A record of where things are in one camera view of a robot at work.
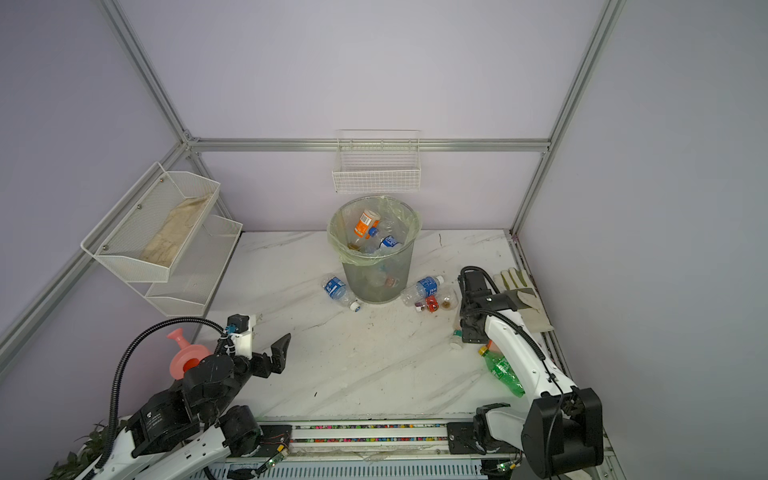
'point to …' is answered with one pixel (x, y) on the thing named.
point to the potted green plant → (95, 445)
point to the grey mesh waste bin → (379, 284)
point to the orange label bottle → (369, 219)
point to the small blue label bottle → (388, 241)
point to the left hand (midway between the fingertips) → (268, 335)
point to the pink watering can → (187, 357)
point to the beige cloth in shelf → (169, 238)
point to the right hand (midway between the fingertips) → (461, 314)
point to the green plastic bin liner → (397, 219)
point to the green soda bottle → (503, 370)
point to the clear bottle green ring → (458, 332)
